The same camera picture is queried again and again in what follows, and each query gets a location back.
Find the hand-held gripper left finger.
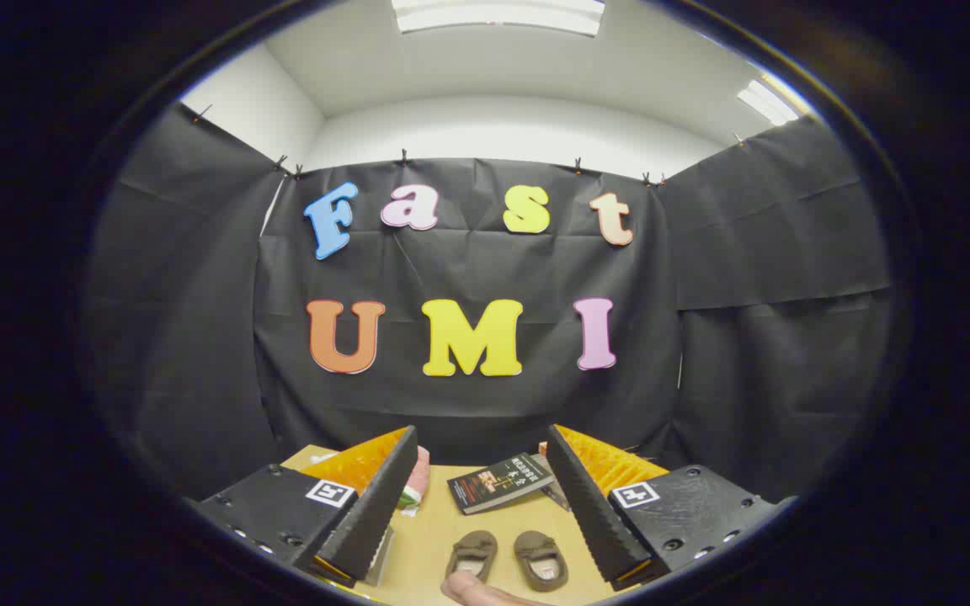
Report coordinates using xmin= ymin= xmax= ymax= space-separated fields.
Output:
xmin=195 ymin=425 xmax=419 ymax=588

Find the black cover book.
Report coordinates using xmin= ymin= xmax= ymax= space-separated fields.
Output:
xmin=448 ymin=453 xmax=555 ymax=515

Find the long ceiling light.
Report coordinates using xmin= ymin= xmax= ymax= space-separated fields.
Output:
xmin=391 ymin=0 xmax=606 ymax=37

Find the watermelon slice plush toy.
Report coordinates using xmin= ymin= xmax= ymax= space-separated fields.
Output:
xmin=399 ymin=446 xmax=432 ymax=516

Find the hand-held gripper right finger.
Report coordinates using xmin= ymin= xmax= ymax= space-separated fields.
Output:
xmin=546 ymin=423 xmax=798 ymax=592

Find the small ceiling light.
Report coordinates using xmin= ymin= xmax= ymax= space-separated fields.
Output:
xmin=736 ymin=77 xmax=802 ymax=127

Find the grey fabric storage box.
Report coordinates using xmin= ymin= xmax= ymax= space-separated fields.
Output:
xmin=365 ymin=524 xmax=397 ymax=587

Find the brown fuzzy shoe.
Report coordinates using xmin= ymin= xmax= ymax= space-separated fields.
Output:
xmin=513 ymin=530 xmax=569 ymax=593
xmin=445 ymin=530 xmax=499 ymax=582

